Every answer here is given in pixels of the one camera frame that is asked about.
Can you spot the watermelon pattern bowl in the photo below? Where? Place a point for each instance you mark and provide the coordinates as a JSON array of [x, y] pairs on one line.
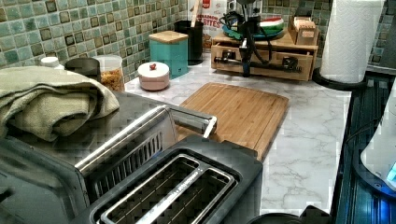
[[269, 28]]

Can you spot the black paper towel holder base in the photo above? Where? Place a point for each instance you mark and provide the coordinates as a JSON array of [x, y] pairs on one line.
[[336, 85]]

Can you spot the wooden drawer organizer box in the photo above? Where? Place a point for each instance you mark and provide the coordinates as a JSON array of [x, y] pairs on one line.
[[282, 41]]

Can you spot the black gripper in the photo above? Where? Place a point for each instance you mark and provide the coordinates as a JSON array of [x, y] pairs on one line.
[[247, 29]]

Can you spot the black two-slot toaster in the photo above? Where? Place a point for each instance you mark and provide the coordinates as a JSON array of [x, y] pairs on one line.
[[196, 181]]

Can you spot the bamboo cutting board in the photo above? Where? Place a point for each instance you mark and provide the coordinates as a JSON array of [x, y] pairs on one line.
[[246, 117]]

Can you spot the wooden tea bag box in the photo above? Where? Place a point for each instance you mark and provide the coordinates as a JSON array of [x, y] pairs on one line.
[[303, 31]]

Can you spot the cereal box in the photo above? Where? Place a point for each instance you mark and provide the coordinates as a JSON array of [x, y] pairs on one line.
[[209, 13]]

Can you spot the white paper towel roll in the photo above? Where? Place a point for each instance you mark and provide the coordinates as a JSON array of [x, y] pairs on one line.
[[349, 39]]

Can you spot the white bottle cap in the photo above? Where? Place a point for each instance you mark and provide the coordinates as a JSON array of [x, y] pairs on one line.
[[52, 62]]

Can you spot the green folded towel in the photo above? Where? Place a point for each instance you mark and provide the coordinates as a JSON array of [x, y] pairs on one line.
[[50, 103]]

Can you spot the teal canister with wooden lid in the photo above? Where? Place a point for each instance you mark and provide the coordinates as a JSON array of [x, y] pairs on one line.
[[171, 48]]

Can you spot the dark grey mug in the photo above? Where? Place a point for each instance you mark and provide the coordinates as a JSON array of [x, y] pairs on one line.
[[88, 67]]

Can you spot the glass jar with cereal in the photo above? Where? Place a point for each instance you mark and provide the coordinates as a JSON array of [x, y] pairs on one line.
[[111, 71]]

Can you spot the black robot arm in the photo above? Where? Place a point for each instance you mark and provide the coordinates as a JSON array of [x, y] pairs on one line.
[[248, 9]]

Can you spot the wooden utensil handle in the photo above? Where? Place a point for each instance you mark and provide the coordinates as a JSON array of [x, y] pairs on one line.
[[195, 10]]

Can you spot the black utensil holder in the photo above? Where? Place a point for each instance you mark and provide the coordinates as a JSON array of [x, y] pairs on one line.
[[195, 40]]

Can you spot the pink lidded sugar bowl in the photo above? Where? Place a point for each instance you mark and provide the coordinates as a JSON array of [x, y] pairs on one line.
[[153, 76]]

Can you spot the wooden drawer with black handle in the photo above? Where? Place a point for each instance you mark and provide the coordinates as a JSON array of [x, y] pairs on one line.
[[264, 63]]

